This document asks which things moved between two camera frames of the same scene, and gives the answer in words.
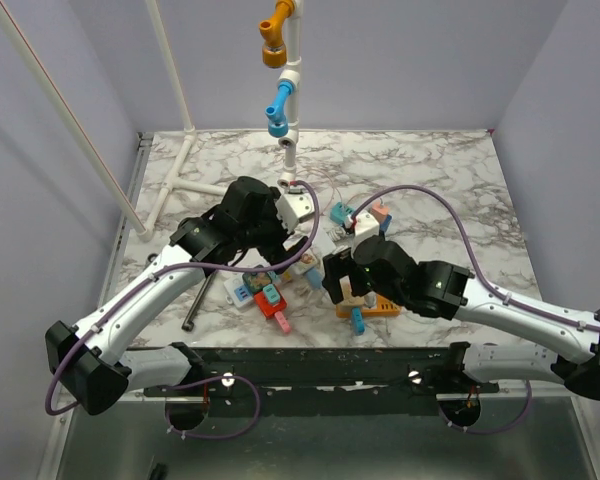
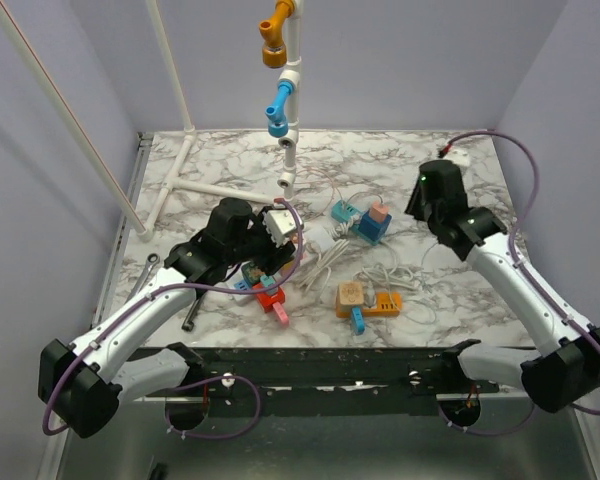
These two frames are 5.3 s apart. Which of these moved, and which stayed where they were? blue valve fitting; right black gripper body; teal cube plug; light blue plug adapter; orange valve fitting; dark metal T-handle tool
Moved: teal cube plug; right black gripper body
Stayed: blue valve fitting; light blue plug adapter; dark metal T-handle tool; orange valve fitting
